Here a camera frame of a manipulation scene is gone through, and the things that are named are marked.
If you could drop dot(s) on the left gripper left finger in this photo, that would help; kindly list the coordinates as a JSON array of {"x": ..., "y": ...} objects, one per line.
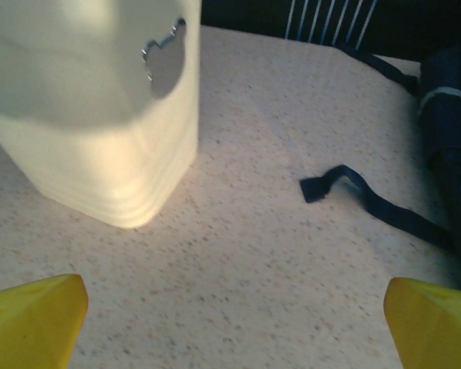
[{"x": 27, "y": 326}]

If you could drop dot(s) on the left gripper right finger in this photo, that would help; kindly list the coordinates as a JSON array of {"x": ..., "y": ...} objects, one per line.
[{"x": 438, "y": 330}]

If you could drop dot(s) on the navy blue backpack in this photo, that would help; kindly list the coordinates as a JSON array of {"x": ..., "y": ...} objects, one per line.
[{"x": 453, "y": 96}]

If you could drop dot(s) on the cream knife holder orange top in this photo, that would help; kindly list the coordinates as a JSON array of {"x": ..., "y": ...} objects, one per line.
[{"x": 80, "y": 115}]

